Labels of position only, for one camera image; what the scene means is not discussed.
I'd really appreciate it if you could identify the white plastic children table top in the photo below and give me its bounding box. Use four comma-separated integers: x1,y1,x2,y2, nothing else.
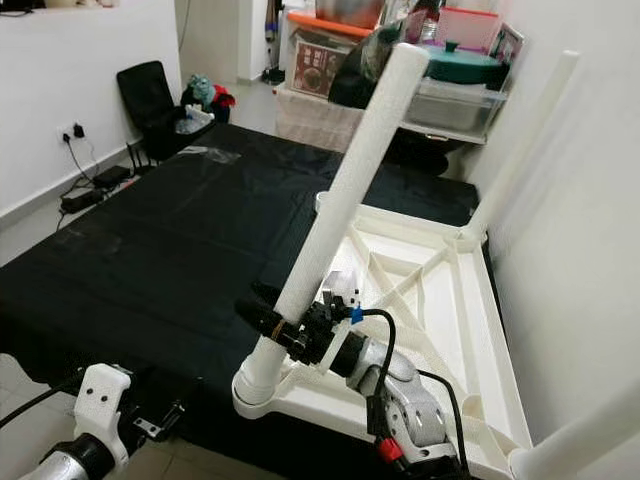
230,190,536,480

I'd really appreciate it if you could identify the black tablecloth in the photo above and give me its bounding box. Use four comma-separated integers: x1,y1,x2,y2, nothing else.
0,123,491,480

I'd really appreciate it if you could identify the clear tape strip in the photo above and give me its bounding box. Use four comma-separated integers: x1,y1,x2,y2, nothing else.
180,147,241,166

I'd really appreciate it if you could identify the clear tape cross patch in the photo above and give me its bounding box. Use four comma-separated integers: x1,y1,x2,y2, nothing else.
75,225,136,251

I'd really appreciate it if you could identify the beige cloth covered stand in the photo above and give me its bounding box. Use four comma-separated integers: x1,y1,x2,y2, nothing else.
275,88,381,153

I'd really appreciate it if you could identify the clear plastic bag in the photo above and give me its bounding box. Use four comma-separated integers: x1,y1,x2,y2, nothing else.
172,105,211,136

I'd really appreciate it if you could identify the red cloth item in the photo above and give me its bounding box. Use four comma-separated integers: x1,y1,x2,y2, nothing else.
210,85,236,109

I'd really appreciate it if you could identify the black wok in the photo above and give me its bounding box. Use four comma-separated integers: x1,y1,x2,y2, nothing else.
370,120,481,176

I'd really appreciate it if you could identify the orange lidded storage box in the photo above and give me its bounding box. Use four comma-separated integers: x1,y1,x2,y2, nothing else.
285,12,376,99

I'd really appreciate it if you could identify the black plastic bag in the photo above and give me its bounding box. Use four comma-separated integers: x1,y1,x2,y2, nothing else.
328,22,406,109

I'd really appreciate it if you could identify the clear plastic storage box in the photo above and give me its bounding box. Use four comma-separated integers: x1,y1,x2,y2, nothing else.
405,78,509,136

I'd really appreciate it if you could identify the steel pot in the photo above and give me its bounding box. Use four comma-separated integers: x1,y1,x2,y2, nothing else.
315,0,391,29

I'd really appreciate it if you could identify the green pot lid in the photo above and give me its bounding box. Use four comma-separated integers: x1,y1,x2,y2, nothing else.
425,40,506,86

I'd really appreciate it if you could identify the pink box red lid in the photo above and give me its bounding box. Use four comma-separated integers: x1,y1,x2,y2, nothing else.
435,5,501,49

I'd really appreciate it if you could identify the grey printed box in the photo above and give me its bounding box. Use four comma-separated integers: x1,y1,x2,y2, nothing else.
488,22,526,86

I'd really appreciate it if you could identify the black kitchen appliance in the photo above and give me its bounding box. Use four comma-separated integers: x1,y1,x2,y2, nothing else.
0,0,51,16

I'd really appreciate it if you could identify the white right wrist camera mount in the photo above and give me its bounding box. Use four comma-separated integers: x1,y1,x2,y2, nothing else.
315,270,364,376

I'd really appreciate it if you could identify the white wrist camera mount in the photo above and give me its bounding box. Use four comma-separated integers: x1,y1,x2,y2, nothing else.
72,363,133,471
315,270,364,376

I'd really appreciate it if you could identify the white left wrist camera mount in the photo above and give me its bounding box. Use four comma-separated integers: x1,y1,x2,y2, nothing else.
72,363,133,471

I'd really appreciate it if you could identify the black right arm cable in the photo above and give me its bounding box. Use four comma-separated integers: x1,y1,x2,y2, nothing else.
360,308,471,471

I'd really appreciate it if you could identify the black wall plug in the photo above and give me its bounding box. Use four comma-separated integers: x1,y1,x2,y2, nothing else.
60,122,86,146

